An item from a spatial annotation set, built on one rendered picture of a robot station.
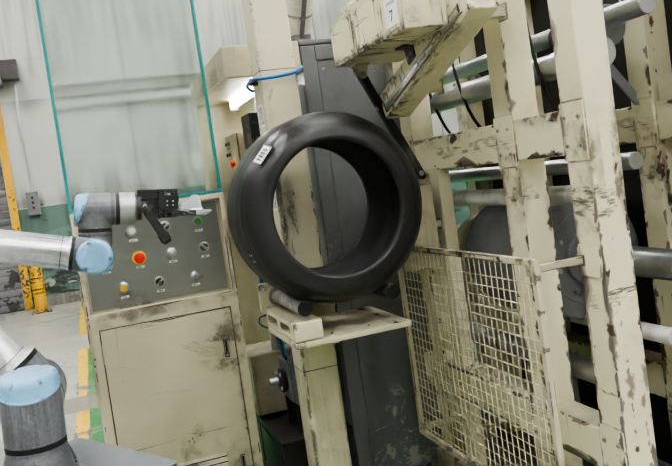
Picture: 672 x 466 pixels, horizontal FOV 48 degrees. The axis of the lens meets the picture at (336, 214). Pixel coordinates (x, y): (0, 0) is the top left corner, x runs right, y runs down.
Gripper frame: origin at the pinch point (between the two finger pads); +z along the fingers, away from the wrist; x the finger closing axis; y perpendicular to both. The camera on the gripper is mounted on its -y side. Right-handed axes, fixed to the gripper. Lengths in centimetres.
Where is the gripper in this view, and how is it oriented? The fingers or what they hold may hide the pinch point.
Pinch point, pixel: (207, 212)
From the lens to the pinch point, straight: 224.5
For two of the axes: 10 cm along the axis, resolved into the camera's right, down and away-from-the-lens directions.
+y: -0.3, -10.0, -0.2
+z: 9.5, -0.3, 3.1
